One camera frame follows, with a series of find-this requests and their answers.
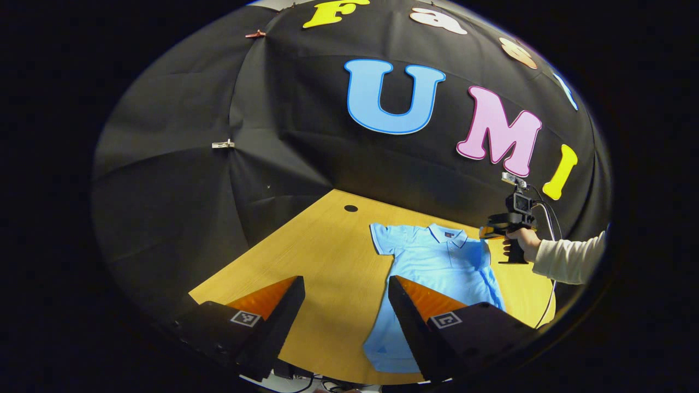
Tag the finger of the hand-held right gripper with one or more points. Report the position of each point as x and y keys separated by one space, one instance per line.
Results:
x=490 y=233

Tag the black backdrop cloth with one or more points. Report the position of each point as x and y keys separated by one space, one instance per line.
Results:
x=191 y=164

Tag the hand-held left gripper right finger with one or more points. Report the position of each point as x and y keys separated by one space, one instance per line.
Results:
x=409 y=327

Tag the light blue T-shirt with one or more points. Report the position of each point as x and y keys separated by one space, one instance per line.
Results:
x=437 y=267

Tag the silver cloth clip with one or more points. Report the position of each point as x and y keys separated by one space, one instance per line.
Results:
x=223 y=144

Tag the copper cloth clip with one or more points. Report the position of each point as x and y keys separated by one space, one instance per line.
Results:
x=255 y=34

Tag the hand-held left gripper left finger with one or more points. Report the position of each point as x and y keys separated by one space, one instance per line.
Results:
x=281 y=322

